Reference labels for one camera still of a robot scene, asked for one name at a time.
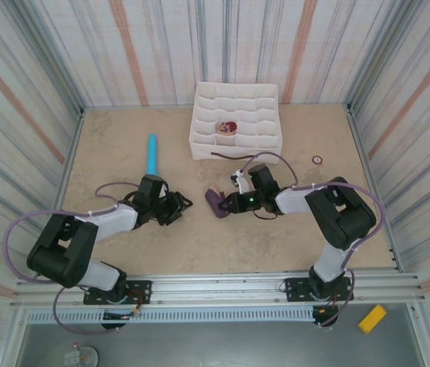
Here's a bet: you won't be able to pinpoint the purple sock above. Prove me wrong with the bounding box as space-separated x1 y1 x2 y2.
204 187 233 219

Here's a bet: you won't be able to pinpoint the white fabric organizer box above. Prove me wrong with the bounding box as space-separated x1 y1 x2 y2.
188 81 283 166

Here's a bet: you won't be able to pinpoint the beige maroon sock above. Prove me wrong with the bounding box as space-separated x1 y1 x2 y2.
216 120 238 138

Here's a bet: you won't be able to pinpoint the aluminium mounting beam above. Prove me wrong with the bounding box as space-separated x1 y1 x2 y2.
10 269 428 311

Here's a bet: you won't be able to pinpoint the round metal disc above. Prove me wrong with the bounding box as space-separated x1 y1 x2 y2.
63 341 100 367

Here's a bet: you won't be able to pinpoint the yellow block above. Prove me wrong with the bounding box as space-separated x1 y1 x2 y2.
357 304 388 335

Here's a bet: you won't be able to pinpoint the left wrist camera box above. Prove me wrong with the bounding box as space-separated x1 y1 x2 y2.
137 174 170 202

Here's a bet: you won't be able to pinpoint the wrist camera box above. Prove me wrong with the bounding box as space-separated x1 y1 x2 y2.
137 174 170 202
231 163 273 194

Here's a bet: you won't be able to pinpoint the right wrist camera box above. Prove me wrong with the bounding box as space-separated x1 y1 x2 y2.
231 163 273 194

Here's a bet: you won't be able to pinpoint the brown box handle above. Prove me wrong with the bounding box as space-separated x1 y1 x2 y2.
210 151 257 161

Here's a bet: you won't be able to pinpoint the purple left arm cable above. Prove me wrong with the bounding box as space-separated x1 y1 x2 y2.
2 181 150 336

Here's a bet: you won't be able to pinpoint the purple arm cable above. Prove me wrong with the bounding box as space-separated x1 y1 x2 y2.
2 181 150 336
239 151 386 329

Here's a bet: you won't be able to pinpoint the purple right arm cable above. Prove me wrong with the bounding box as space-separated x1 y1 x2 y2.
239 151 386 329

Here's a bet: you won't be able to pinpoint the grey slotted cable duct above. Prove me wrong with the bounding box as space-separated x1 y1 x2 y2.
26 307 315 325

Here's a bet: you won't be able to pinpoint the aluminium table edge rail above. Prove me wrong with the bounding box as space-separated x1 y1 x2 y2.
34 108 86 278
346 102 403 272

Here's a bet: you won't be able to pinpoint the red black base wires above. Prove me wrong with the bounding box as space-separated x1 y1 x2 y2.
312 292 344 320
102 288 150 321

